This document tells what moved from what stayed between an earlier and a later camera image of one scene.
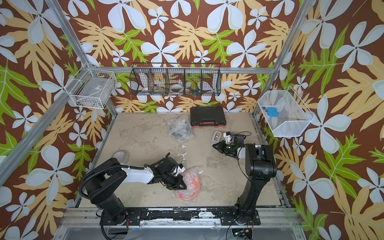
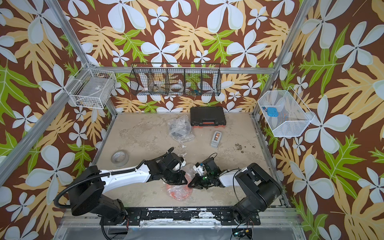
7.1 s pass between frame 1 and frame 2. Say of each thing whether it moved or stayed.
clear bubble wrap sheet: stayed
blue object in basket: stayed
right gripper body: moved
